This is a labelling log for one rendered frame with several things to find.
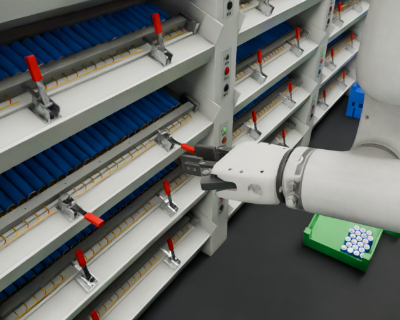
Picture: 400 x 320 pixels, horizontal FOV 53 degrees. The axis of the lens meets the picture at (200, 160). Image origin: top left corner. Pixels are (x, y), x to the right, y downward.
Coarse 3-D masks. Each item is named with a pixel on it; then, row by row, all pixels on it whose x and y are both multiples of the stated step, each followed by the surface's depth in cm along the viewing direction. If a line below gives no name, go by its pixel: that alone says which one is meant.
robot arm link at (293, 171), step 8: (296, 152) 51; (304, 152) 51; (288, 160) 51; (296, 160) 50; (304, 160) 50; (288, 168) 50; (296, 168) 50; (288, 176) 50; (296, 176) 50; (288, 184) 50; (296, 184) 50; (288, 192) 51; (296, 192) 50; (288, 200) 50; (296, 200) 50; (296, 208) 52
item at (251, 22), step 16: (240, 0) 102; (256, 0) 110; (272, 0) 114; (288, 0) 117; (304, 0) 121; (320, 0) 136; (240, 16) 92; (256, 16) 104; (272, 16) 107; (288, 16) 118; (240, 32) 95; (256, 32) 104
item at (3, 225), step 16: (176, 112) 93; (160, 128) 88; (176, 128) 92; (128, 144) 82; (96, 160) 76; (112, 160) 79; (128, 160) 81; (80, 176) 73; (48, 192) 69; (64, 192) 71; (80, 192) 72; (16, 208) 65; (32, 208) 66; (0, 224) 62; (16, 224) 65
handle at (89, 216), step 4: (72, 204) 68; (72, 208) 68; (76, 208) 68; (80, 208) 68; (76, 212) 68; (80, 212) 68; (84, 212) 68; (88, 212) 67; (84, 216) 67; (88, 216) 67; (92, 216) 67; (96, 216) 67; (88, 220) 67; (92, 220) 66; (96, 220) 66; (100, 220) 66; (96, 224) 66; (100, 224) 66
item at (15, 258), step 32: (192, 96) 98; (192, 128) 95; (160, 160) 85; (96, 192) 75; (128, 192) 81; (32, 224) 67; (64, 224) 68; (0, 256) 62; (32, 256) 64; (0, 288) 62
